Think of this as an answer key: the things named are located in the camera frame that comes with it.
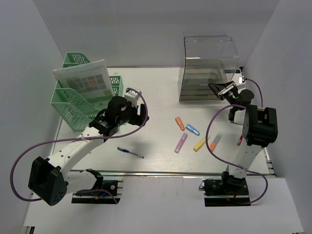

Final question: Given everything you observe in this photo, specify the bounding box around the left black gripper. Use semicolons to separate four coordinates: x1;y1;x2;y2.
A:
116;100;149;127

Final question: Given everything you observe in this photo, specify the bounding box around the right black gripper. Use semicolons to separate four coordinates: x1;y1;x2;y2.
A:
209;80;239;108

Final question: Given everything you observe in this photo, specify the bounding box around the document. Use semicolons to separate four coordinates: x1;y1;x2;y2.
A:
53;59;115;105

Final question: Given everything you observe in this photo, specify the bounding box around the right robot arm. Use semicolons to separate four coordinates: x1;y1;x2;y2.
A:
209;81;278;195

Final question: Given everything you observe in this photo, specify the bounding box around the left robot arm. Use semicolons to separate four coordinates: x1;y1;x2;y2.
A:
28;96;149;206

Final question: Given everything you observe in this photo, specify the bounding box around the clear acrylic drawer unit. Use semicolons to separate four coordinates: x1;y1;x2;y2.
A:
178;35;239;103

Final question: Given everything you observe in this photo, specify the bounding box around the blue ballpoint pen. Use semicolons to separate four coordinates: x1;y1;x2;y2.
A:
117;147;144;159

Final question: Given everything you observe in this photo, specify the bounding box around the green file organizer rack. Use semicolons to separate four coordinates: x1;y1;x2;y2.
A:
50;52;124;132

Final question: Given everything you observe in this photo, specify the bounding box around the blue highlighter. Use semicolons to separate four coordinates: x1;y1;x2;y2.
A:
185;124;200;136

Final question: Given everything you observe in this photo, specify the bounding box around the orange highlighter near gripper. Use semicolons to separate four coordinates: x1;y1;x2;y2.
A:
175;117;185;131

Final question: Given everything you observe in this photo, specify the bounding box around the orange highlighter white cap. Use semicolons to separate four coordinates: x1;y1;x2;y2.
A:
210;133;222;152

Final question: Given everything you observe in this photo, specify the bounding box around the red pen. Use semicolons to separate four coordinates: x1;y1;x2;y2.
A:
237;136;243;146

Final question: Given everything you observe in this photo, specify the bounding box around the yellow highlighter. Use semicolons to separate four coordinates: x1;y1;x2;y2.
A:
193;136;206;152

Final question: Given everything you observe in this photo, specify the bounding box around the purple highlighter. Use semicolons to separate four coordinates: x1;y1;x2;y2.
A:
174;133;188;154

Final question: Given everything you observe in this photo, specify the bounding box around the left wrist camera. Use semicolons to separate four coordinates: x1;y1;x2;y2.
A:
124;89;142;107

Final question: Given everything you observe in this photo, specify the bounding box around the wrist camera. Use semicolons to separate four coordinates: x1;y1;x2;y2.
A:
237;68;246;86
124;89;142;107

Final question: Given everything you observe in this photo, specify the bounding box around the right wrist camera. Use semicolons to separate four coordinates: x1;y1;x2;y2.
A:
237;68;246;86

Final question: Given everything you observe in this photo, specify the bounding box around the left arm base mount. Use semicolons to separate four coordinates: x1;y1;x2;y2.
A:
71;176;123;205

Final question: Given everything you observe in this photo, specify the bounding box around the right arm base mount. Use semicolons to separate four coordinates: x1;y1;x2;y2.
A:
198;178;251;207

